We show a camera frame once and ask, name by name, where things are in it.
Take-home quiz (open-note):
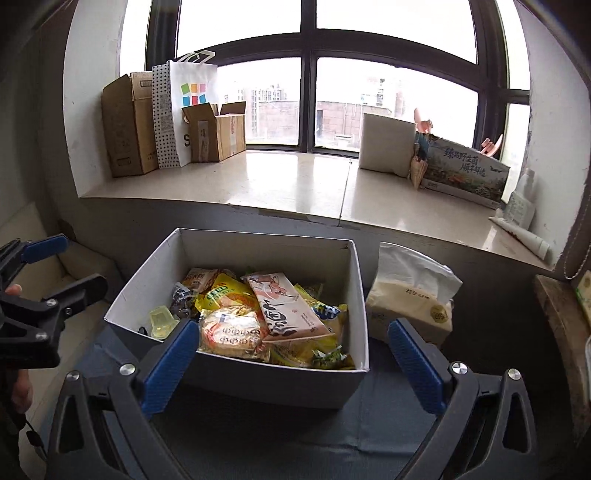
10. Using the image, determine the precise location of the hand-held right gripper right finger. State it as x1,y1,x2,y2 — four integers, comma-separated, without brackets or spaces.
387,316,539,480

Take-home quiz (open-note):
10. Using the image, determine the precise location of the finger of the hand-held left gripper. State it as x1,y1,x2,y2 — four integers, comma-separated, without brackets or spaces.
0,234,70,289
0,273,109,370

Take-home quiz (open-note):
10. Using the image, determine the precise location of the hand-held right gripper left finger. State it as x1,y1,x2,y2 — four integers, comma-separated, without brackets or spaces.
46,318,201,480

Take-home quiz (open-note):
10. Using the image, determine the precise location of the white storage box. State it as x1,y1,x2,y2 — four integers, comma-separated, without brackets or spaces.
104,226,371,411

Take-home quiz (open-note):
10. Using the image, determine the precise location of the yellow potato chip bag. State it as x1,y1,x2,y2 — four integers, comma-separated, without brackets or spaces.
267,300,348,368

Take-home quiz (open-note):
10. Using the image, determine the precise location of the person's left forearm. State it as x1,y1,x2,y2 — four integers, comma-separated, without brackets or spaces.
0,369,29,480

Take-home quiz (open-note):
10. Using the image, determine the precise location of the person's left hand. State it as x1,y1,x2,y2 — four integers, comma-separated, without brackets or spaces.
4,284,34,416

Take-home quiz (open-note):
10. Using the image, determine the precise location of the clear yellow jelly cup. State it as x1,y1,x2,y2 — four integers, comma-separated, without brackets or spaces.
147,308,179,341

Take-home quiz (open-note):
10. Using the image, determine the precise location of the yellow tissue pack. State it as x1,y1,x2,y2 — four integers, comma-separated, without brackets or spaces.
364,241,464,348

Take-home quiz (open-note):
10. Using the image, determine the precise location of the round cracker packet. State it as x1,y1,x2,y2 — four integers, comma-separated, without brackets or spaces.
199,306,271,363

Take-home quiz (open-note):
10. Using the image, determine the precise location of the green white snack packet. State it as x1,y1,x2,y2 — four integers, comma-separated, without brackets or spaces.
311,346,356,371

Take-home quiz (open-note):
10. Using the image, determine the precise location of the orange snack packet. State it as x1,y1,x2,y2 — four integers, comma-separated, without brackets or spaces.
182,267,219,295

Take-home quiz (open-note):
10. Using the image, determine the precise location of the bright yellow snack packet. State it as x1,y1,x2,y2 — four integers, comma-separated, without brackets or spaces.
196,272,256,315

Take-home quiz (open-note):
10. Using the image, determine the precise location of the yellow striped snack packet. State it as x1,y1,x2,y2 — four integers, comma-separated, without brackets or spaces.
294,282,325,308

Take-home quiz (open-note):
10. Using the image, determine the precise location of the pink and white long packet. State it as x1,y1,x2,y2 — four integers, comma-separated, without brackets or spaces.
242,271,338,343

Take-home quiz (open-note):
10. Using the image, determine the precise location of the tall brown cardboard box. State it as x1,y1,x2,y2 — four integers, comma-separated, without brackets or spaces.
101,71,160,179

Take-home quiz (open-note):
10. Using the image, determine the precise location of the dark blue table cloth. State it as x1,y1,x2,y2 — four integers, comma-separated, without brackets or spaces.
41,295,509,480

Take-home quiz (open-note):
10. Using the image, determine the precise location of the brown stone shelf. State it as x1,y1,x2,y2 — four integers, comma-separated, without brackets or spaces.
534,274,591,445

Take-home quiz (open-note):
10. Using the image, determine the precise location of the white tube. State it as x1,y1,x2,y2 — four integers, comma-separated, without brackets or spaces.
488,215,553,262

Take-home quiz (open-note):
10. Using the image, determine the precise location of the green and white box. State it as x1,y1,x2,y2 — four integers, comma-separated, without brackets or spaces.
574,270,591,326

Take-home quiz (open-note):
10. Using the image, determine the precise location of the white plastic bottle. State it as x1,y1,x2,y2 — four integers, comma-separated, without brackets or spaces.
502,168,537,232

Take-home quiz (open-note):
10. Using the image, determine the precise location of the landscape printed carton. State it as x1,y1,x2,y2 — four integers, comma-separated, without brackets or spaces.
417,133,511,209

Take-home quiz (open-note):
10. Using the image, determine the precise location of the brown folded umbrella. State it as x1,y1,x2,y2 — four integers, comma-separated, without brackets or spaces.
409,141,430,191

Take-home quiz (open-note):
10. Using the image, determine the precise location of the small open cardboard box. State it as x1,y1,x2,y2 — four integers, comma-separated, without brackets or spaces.
181,101,248,164

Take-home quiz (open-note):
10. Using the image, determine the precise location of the plain white box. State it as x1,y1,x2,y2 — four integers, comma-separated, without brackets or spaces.
358,112,417,179

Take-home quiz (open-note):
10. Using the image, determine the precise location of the white bag with coloured squares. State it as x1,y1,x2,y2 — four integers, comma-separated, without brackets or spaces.
167,49,219,162

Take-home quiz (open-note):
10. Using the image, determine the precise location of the beaded blind cord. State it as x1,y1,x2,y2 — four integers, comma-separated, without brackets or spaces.
560,198,591,281

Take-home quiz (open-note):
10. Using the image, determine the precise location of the black window frame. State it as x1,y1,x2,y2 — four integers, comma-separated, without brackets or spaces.
145,0,533,160

